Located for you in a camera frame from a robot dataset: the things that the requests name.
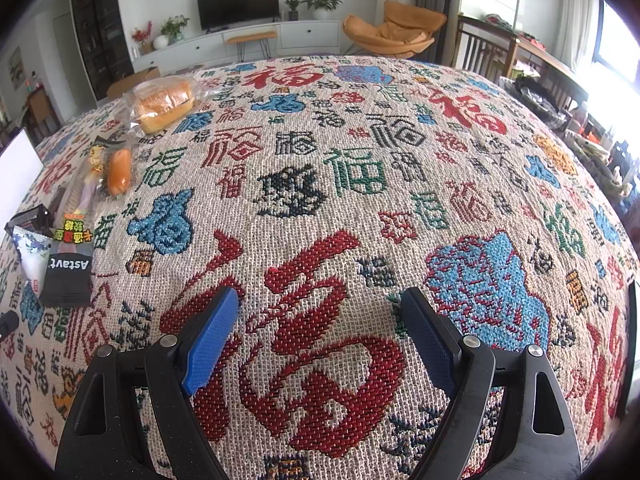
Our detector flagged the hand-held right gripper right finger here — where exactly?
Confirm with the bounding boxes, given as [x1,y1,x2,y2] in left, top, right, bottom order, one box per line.
[399,286,583,480]

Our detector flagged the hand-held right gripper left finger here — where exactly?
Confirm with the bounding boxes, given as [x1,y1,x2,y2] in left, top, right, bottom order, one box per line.
[54,286,241,480]

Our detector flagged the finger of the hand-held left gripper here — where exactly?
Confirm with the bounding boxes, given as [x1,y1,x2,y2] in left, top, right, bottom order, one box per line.
[0,310,21,342]

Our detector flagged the yellow snack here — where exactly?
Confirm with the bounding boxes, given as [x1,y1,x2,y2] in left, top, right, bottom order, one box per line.
[75,135,111,216]

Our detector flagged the orange bun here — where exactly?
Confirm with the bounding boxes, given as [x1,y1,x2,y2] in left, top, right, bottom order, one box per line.
[99,139,138,201]

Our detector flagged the white and blue snack packet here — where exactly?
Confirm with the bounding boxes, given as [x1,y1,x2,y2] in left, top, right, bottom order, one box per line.
[11,225,53,293]

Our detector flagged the black snack packet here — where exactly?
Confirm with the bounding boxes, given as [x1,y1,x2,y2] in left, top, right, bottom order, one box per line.
[37,210,95,308]

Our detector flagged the dark snack packet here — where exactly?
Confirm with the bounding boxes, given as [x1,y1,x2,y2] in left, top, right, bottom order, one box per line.
[5,187,68,233]

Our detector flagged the white board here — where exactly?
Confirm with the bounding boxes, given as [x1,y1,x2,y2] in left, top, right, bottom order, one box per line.
[0,129,45,228]

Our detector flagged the printed woven blanket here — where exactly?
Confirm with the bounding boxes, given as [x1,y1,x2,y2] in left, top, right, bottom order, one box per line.
[0,55,640,480]

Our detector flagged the wooden side desk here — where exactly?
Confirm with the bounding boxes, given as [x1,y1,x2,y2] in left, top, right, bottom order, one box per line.
[25,85,63,136]

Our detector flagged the bagged sliced bread loaf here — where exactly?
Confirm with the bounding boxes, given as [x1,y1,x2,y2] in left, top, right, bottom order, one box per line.
[119,74,208,136]

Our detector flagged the wooden chair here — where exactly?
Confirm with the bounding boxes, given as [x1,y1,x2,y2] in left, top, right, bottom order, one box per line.
[456,14,521,78]

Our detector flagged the dark bookcase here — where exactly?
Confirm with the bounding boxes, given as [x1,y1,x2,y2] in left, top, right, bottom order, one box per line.
[69,0,135,101]

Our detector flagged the wooden dining table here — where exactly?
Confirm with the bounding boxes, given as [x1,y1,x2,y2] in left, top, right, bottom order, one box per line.
[510,35,591,106]

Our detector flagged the wooden stool with metal legs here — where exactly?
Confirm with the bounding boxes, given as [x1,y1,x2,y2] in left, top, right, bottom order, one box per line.
[223,30,278,59]

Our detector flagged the orange lounge chair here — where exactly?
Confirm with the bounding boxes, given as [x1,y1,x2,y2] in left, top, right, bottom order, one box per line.
[342,1,447,59]

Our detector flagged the red flowers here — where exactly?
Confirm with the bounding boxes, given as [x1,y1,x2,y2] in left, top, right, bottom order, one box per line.
[131,21,153,56]

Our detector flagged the green plant in vase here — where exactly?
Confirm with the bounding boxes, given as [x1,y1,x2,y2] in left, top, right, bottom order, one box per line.
[160,15,191,46]

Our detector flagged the white television cabinet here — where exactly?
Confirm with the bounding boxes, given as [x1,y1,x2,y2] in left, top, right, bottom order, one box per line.
[132,19,343,73]

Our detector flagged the black television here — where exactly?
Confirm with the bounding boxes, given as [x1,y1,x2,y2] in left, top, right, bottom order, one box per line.
[196,0,280,31]

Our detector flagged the large green potted plant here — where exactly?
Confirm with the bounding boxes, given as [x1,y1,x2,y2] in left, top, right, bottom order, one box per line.
[300,0,347,21]

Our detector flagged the white sheer curtain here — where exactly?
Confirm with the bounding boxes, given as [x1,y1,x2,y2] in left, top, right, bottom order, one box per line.
[555,0,608,78]

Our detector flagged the wall picture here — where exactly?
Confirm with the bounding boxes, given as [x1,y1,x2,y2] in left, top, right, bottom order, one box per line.
[6,47,26,92]

